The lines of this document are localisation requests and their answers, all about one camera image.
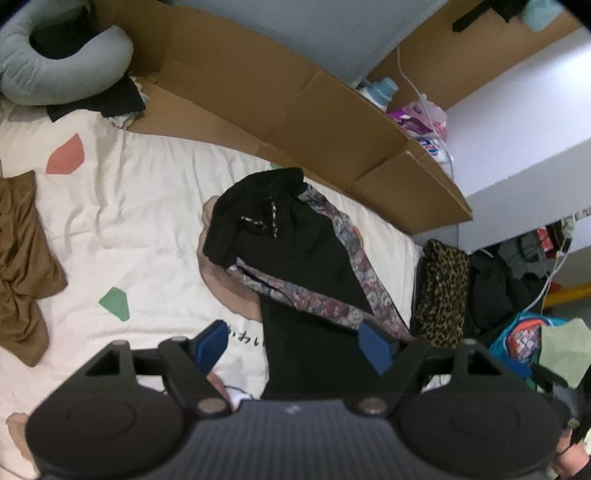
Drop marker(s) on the black bag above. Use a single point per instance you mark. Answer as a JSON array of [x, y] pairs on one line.
[[498, 286]]

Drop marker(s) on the white bear-print bed sheet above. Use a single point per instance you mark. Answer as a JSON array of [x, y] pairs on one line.
[[138, 230]]

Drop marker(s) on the black pants with bear-print panels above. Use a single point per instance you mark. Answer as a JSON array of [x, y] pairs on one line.
[[314, 240]]

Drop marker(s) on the flattened cardboard box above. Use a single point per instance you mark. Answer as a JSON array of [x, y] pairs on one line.
[[277, 92]]

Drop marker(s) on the black hanging garment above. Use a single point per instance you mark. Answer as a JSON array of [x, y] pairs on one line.
[[503, 9]]

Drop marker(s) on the cluttered dark shelf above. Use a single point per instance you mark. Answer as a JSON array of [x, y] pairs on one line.
[[554, 235]]

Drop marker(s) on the grey curved pillow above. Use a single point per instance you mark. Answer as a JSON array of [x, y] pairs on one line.
[[92, 69]]

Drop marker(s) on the yellow frame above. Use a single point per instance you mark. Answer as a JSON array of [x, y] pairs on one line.
[[572, 294]]

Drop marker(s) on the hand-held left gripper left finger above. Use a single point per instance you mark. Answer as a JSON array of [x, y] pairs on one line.
[[210, 344]]

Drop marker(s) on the grey cabinet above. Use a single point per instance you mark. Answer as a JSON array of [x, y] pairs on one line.
[[332, 32]]

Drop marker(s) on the leopard-print cloth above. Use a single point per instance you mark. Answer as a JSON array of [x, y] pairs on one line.
[[441, 290]]

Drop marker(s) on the upright cardboard panel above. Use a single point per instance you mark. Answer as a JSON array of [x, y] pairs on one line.
[[461, 60]]

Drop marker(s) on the teal backpack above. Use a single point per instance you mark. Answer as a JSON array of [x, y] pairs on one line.
[[521, 341]]

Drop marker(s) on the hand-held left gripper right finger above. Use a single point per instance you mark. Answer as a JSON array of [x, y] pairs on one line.
[[376, 346]]

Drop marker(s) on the pink refill bag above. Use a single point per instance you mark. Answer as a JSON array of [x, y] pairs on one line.
[[420, 115]]

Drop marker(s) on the detergent bottle with teal cap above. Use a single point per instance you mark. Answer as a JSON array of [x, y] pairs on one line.
[[381, 90]]

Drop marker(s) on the brown t-shirt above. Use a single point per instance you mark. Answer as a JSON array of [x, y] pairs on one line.
[[23, 258]]

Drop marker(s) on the teal hanging cloth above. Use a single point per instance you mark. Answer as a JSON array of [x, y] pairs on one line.
[[538, 14]]

